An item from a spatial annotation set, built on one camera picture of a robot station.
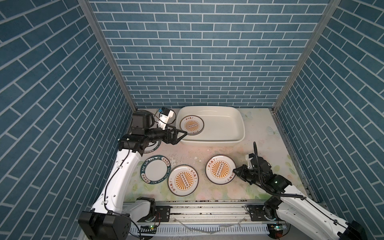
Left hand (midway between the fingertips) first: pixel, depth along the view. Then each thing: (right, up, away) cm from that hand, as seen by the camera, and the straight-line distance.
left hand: (180, 131), depth 69 cm
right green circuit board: (+47, -47, +2) cm, 66 cm away
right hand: (+26, -21, +11) cm, 35 cm away
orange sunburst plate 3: (+4, +2, +39) cm, 39 cm away
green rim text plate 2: (-18, -25, +20) cm, 36 cm away
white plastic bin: (+27, +1, +41) cm, 49 cm away
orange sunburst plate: (-1, -29, +15) cm, 33 cm away
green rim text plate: (-23, -13, +27) cm, 37 cm away
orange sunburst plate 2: (+20, -23, +15) cm, 34 cm away
